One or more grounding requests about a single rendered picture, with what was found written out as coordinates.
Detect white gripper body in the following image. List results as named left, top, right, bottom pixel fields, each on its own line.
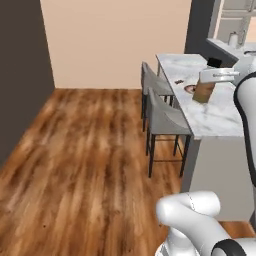
left=198, top=67, right=241, bottom=85

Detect grey kitchen counter run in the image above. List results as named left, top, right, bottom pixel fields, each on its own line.
left=205, top=37, right=256, bottom=68

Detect white plate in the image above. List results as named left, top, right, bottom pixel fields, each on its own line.
left=183, top=84, right=198, bottom=95

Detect marble-top dining counter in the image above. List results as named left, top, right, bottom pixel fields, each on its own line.
left=155, top=52, right=256, bottom=223

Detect small black box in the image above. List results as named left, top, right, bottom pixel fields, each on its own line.
left=206, top=56, right=223, bottom=68

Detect white jar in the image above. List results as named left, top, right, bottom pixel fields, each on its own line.
left=227, top=31, right=240, bottom=48

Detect grey bar stool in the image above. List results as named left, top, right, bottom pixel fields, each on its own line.
left=140, top=61, right=175, bottom=133
left=145, top=86, right=193, bottom=179

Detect pale wall cabinets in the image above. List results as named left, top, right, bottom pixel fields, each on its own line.
left=213, top=0, right=256, bottom=43

